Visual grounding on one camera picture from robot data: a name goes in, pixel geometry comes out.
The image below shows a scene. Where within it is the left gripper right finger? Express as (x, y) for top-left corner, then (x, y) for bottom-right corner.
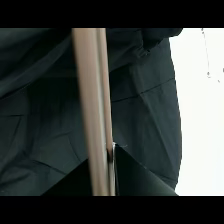
(112, 142), (179, 196)

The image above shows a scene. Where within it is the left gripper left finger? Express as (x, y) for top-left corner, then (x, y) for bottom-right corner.
(41, 159), (95, 196)

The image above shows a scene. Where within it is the black shirt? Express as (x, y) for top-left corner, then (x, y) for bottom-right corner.
(0, 27), (184, 196)

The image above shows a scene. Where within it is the brown clothes hanger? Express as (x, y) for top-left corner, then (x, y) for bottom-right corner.
(70, 27), (117, 196)

